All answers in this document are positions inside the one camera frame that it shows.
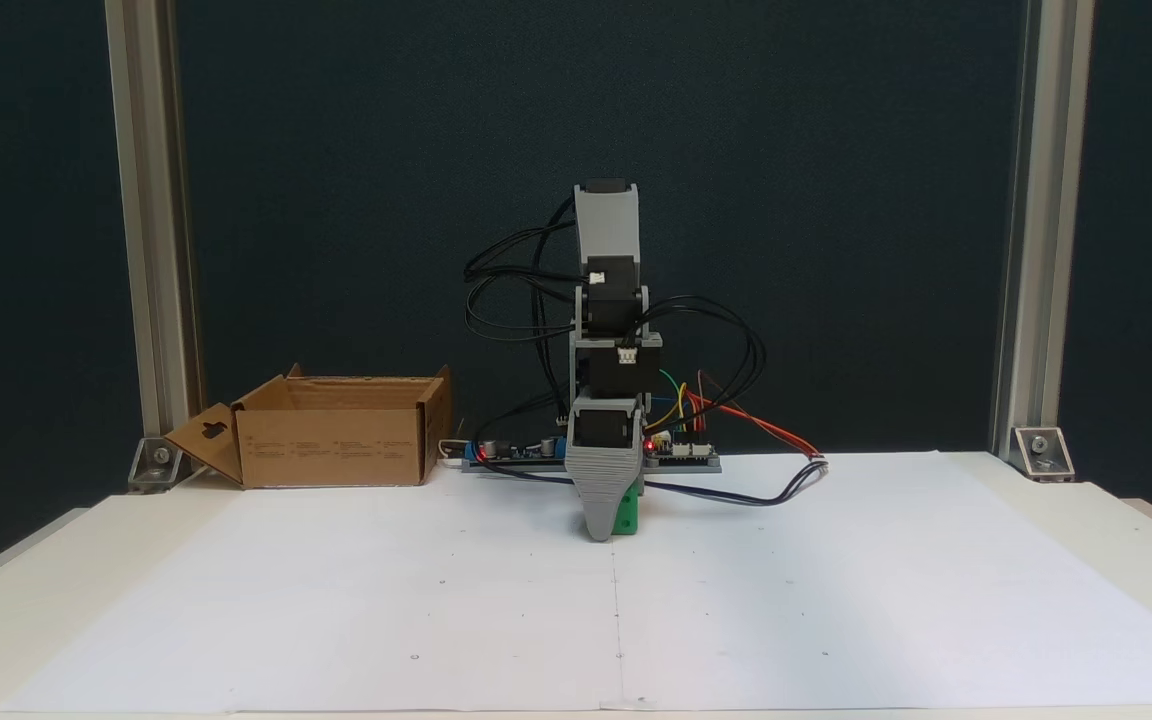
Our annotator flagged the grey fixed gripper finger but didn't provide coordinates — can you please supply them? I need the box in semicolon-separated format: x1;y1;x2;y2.
566;450;645;542

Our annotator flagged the circuit board with blue terminals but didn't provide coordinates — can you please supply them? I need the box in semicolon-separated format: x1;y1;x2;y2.
463;434;569;467

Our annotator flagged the circuit board with white connectors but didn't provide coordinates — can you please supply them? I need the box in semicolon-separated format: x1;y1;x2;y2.
644;428;722;463

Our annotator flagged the grey board mounting plate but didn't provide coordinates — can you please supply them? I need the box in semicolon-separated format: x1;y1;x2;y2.
461;455;723;474

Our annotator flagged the open cardboard box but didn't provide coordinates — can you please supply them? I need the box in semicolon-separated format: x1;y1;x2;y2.
164;364;454;490

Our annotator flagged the yellow jumper wire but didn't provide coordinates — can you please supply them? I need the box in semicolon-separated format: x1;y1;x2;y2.
648;382;688;433

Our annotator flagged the black motor cable bundle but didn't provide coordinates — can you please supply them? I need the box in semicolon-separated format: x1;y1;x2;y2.
641;294;768;406
463;195;582;446

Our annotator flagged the red jumper wire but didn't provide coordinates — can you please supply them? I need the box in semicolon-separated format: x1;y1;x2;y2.
684;392;822;461

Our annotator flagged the orange jumper wire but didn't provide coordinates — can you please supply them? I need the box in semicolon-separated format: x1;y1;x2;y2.
698;370;825;461

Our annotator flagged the dark blue cable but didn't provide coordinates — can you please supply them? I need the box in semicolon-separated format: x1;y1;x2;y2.
481;458;830;507

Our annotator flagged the metal corner bracket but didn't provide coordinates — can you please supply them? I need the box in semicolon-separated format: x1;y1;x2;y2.
128;436;184;494
1011;427;1076;483

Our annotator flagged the aluminium frame post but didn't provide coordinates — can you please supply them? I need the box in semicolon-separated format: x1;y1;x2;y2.
989;0;1097;461
104;0;205;471

